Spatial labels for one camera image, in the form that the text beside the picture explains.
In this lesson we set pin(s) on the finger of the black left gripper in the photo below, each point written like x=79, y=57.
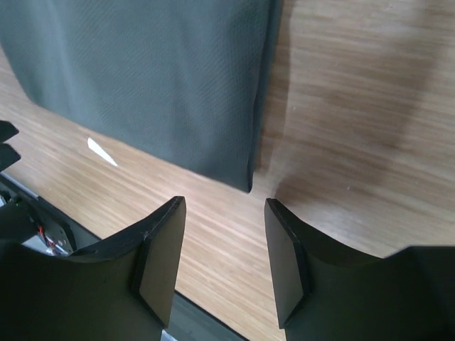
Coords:
x=7, y=131
x=8, y=156

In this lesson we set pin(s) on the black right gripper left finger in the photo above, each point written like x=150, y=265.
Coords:
x=120, y=288

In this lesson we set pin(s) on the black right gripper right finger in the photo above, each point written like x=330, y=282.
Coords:
x=326, y=290

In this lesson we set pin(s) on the dark grey t shirt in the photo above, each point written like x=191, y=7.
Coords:
x=185, y=81

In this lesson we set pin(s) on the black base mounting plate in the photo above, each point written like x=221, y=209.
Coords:
x=29, y=220

